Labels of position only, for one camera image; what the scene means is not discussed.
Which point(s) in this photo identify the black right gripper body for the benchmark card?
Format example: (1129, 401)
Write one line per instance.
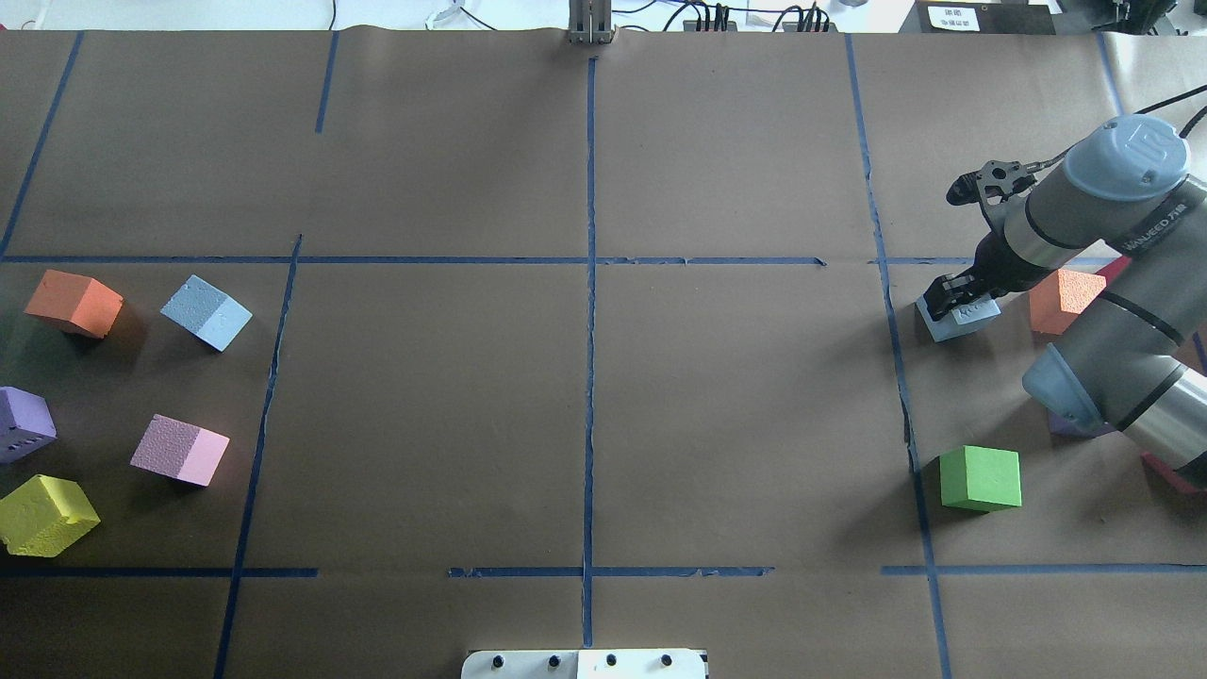
(992, 263)

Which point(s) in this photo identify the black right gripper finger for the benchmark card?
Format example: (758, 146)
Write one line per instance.
(949, 291)

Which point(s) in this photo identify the light blue foam block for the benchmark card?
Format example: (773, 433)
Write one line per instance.
(961, 320)
(207, 312)

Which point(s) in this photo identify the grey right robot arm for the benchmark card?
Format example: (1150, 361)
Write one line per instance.
(1127, 185)

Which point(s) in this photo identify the orange foam block right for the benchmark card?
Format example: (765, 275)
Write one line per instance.
(1060, 299)

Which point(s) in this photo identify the orange foam block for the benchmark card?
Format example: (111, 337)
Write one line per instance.
(1060, 299)
(75, 304)

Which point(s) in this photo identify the red foam block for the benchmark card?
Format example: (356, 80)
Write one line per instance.
(1114, 268)

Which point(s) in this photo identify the purple foam block right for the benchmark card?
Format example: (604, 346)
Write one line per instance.
(1059, 426)

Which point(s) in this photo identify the purple foam block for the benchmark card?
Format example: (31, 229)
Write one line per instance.
(1059, 426)
(26, 424)

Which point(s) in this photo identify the green foam block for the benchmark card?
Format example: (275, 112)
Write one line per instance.
(980, 479)

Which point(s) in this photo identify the black box with label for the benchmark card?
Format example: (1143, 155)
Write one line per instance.
(979, 17)

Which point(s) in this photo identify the black power strip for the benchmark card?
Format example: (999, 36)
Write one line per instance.
(719, 18)

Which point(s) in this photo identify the orange foam block left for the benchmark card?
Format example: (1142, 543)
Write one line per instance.
(75, 304)

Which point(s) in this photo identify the yellow foam block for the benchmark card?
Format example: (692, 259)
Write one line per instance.
(44, 516)

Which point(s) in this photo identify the purple foam block left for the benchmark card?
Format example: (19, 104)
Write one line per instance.
(26, 424)

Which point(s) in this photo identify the metal mounting post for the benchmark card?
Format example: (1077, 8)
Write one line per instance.
(590, 22)

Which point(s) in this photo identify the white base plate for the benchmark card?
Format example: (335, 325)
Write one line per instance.
(587, 663)

